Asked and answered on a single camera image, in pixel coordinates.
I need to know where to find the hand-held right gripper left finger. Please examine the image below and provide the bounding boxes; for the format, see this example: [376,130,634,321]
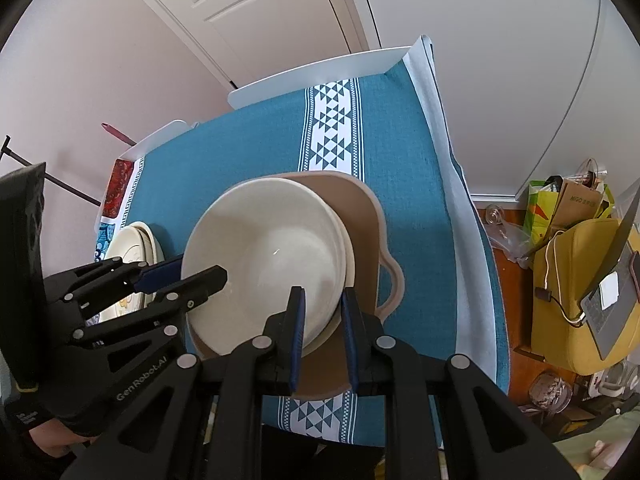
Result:
[60,286,307,480]

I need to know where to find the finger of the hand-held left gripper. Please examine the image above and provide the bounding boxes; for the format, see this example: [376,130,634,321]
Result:
[64,266,229,348]
[44,255,185,308]

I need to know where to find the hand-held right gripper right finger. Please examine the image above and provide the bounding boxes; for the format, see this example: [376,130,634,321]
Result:
[341,287,583,480]

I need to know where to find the large white plate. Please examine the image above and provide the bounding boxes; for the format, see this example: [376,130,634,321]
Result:
[135,224,165,281]

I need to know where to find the small plate with floral print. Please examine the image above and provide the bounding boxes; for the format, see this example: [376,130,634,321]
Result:
[100,290,151,326]

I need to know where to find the cream plate with yellow print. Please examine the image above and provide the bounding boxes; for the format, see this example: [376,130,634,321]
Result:
[100,221,158,326]

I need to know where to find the cream round bowl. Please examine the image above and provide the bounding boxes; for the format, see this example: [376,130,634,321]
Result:
[181,177,348,356]
[187,176,357,361]

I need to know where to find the pink square bowl with handles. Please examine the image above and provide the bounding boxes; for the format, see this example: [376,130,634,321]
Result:
[187,171,405,401]

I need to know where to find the person's left hand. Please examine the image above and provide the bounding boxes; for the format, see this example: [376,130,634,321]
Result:
[25,417,101,461]

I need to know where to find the person's dark trousers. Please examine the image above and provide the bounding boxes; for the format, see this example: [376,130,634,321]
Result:
[260,422,386,480]

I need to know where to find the black metal rod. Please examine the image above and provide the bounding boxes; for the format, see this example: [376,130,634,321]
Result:
[0,135,103,207]

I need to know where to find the teal patterned tablecloth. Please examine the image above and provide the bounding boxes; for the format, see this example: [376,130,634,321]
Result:
[92,35,511,446]

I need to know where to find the clear plastic bag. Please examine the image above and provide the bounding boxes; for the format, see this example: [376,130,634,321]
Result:
[487,220,538,268]

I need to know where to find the clear glass container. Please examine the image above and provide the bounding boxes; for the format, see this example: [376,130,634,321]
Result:
[530,371,573,411]

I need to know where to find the yellow chair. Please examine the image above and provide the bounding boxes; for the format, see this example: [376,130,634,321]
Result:
[530,217,640,376]

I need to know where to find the green and brown paper bags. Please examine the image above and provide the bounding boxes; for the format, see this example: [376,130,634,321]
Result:
[525,176,613,256]

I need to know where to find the white appliance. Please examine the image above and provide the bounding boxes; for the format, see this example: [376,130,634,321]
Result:
[585,360,640,401]

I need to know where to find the grey laptop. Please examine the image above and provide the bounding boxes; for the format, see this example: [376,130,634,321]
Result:
[580,200,640,361]

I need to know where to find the light green blanket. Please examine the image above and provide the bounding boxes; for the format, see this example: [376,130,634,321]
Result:
[550,415,640,480]

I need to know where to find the white door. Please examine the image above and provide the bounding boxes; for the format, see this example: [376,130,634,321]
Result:
[102,0,383,92]

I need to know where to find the white charging cable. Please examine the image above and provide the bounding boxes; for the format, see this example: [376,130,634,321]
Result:
[535,230,588,328]

